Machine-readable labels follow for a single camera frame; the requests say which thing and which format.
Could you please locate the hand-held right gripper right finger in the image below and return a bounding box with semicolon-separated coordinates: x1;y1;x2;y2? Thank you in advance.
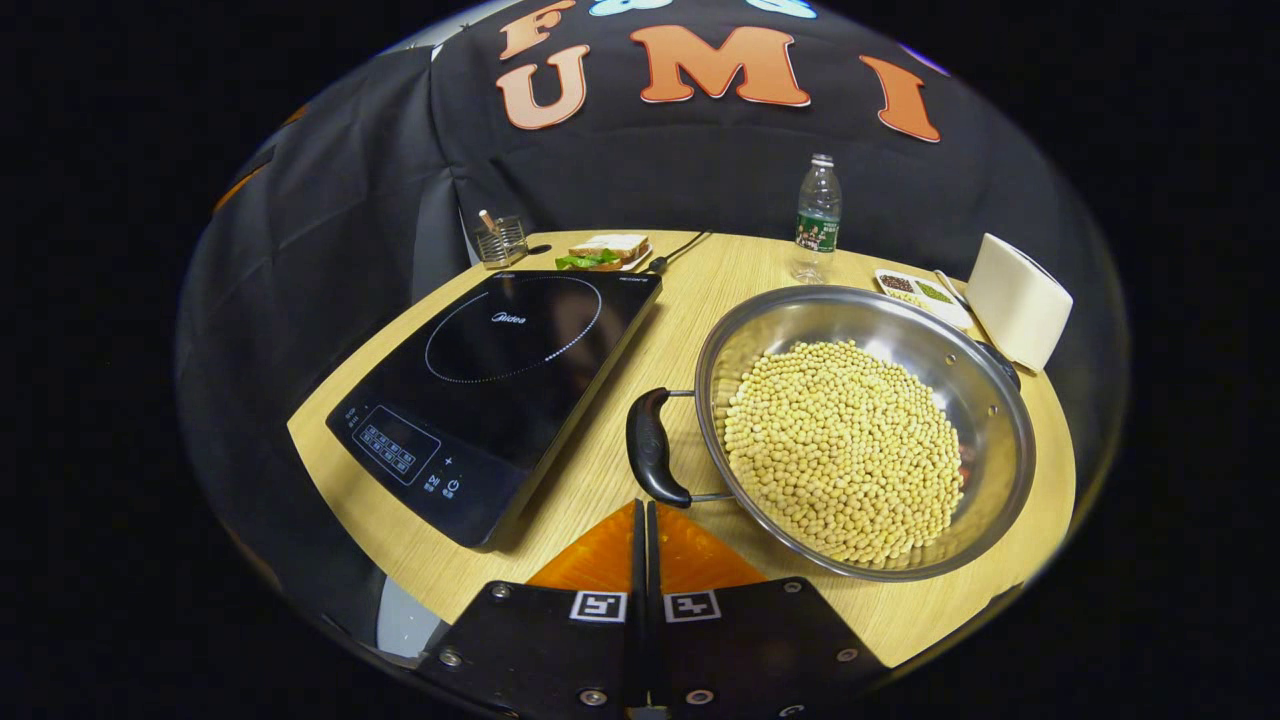
647;500;891;716

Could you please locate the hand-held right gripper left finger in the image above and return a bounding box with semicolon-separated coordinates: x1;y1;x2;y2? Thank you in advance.
415;500;648;713

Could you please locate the pile of yellow soybeans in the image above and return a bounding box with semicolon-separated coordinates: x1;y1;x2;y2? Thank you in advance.
718;340;966;566

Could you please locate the black induction cooktop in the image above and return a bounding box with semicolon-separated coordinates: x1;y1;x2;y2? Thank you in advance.
326;270;664;551

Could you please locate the steel pot with black handles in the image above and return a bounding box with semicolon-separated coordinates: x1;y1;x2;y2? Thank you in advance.
626;285;1037;583

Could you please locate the white divided dish with beans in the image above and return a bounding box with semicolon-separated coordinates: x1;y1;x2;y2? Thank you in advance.
874;267;974;331

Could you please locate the sandwich on plate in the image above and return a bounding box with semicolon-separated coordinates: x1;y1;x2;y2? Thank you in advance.
555;234;653;273

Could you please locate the clear glass utensil holder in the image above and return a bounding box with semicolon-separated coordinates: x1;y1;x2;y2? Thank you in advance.
474;210;529;269

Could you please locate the clear plastic water bottle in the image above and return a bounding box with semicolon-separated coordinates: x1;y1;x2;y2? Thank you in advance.
792;153;843;286

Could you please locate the white toaster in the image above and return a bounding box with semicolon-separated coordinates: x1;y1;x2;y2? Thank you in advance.
965;233;1074;374

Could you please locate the black backdrop cloth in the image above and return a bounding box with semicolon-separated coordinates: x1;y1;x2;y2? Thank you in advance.
175;0;1131;641

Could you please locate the black power cable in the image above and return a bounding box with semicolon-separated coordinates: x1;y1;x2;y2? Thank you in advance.
648;231;711;276

